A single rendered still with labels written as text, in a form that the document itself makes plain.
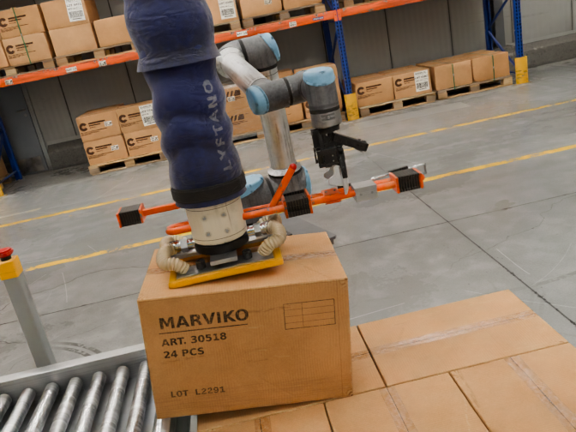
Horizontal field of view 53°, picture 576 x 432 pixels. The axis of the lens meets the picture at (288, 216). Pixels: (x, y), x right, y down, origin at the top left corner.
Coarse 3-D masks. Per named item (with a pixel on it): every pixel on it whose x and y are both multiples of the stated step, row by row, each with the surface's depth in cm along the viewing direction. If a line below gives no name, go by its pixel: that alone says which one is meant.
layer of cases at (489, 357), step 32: (384, 320) 217; (416, 320) 213; (448, 320) 208; (480, 320) 204; (512, 320) 201; (352, 352) 201; (384, 352) 197; (416, 352) 194; (448, 352) 190; (480, 352) 187; (512, 352) 184; (544, 352) 180; (352, 384) 184; (384, 384) 184; (416, 384) 178; (448, 384) 175; (480, 384) 172; (512, 384) 170; (544, 384) 167; (224, 416) 181; (256, 416) 178; (288, 416) 176; (320, 416) 173; (352, 416) 170; (384, 416) 167; (416, 416) 165; (448, 416) 162; (480, 416) 160; (512, 416) 158; (544, 416) 155
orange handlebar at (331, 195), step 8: (376, 184) 179; (384, 184) 178; (392, 184) 178; (328, 192) 179; (336, 192) 178; (344, 192) 178; (352, 192) 178; (312, 200) 177; (320, 200) 177; (328, 200) 178; (336, 200) 178; (152, 208) 201; (160, 208) 201; (168, 208) 201; (176, 208) 201; (248, 208) 180; (256, 208) 180; (264, 208) 177; (272, 208) 177; (280, 208) 177; (248, 216) 176; (256, 216) 176; (176, 224) 179; (184, 224) 179; (168, 232) 175; (176, 232) 175; (184, 232) 176
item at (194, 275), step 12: (276, 252) 174; (204, 264) 171; (228, 264) 171; (240, 264) 170; (252, 264) 169; (264, 264) 169; (276, 264) 170; (180, 276) 169; (192, 276) 169; (204, 276) 168; (216, 276) 168
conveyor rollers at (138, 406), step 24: (48, 384) 219; (72, 384) 215; (96, 384) 213; (120, 384) 210; (144, 384) 207; (0, 408) 211; (24, 408) 209; (48, 408) 207; (72, 408) 205; (96, 408) 203; (120, 408) 200; (144, 408) 196
